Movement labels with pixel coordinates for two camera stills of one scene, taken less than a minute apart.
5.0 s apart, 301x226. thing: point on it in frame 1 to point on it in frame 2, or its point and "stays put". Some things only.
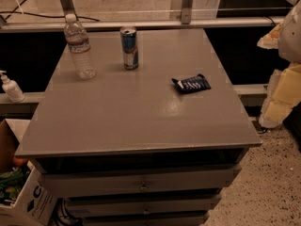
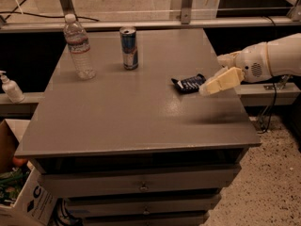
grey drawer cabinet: [127, 148] stays put
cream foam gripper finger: [270, 40] to [229, 59]
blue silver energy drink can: [130, 48] stays put
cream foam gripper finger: [283, 95] to [222, 81]
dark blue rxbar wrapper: [196, 84] stays put
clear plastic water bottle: [79, 43] stays put
